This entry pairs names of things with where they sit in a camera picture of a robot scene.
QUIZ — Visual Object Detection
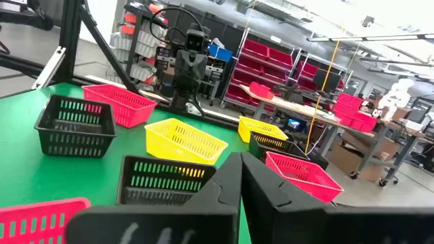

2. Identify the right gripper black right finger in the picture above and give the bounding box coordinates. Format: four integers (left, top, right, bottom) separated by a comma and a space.
241, 152, 434, 244

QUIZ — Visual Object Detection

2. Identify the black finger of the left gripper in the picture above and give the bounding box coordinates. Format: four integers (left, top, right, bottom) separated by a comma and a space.
181, 73, 192, 102
191, 73, 201, 102

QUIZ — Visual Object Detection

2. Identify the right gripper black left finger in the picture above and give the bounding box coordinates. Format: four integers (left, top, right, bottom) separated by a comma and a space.
65, 152, 243, 244

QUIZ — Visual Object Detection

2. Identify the black plastic slotted basket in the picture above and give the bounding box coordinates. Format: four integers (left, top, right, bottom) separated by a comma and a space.
33, 94, 118, 159
249, 131, 310, 163
117, 155, 217, 206

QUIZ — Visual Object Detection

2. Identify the red plastic slotted basket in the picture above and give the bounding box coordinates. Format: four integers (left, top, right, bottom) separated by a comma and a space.
265, 151, 345, 203
0, 197, 92, 244
81, 84, 159, 129

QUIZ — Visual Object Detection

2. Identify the yellow plastic slotted basket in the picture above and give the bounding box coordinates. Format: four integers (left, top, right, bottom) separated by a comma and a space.
144, 117, 229, 166
237, 115, 289, 144

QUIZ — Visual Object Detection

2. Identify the shelf of red bins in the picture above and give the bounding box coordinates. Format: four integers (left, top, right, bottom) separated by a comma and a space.
222, 28, 301, 113

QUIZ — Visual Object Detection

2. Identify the black robot torso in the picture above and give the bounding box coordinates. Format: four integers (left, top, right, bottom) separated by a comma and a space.
154, 45, 226, 108

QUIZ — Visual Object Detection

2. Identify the blue storage bin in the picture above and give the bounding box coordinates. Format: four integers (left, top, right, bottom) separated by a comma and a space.
207, 43, 234, 63

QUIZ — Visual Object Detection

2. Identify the red storage bin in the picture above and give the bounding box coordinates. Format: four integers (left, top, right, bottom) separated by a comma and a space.
262, 64, 289, 82
249, 81, 275, 101
226, 83, 252, 104
232, 69, 258, 86
337, 93, 364, 109
334, 103, 378, 133
242, 39, 269, 59
237, 56, 264, 74
267, 47, 294, 68

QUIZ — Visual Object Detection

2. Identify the parts drawer rack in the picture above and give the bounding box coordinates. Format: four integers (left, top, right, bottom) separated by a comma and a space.
110, 1, 170, 94

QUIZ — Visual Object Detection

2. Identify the cardboard box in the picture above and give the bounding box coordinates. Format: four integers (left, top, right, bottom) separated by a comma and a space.
327, 137, 391, 184

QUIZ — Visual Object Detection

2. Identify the wooden-topped workbench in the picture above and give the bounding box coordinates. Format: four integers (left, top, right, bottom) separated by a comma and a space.
239, 83, 427, 187

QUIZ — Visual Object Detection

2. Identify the black computer monitor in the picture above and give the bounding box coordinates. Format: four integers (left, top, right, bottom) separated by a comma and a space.
312, 68, 342, 93
406, 98, 433, 125

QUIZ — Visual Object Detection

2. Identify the white humanoid robot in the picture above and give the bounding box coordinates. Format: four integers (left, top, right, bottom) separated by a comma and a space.
378, 77, 415, 120

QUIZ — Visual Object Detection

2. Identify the ceiling light bar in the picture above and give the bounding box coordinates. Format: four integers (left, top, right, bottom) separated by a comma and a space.
307, 33, 434, 43

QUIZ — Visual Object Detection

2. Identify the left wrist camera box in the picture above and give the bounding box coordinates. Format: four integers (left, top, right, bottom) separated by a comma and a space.
184, 29, 206, 52

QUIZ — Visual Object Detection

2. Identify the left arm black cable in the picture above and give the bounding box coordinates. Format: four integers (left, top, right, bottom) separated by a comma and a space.
149, 6, 206, 48

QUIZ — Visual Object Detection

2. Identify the black aluminium table frame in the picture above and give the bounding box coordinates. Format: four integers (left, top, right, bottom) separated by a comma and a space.
0, 0, 245, 131

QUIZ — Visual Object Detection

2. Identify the yellow cord with connector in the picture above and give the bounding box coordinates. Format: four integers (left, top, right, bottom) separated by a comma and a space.
304, 37, 342, 155

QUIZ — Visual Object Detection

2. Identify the silver angle bracket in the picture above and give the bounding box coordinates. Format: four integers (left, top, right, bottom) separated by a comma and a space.
32, 45, 67, 91

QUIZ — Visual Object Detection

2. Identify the white wire shelf rack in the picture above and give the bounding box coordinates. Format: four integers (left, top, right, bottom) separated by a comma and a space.
294, 52, 353, 99

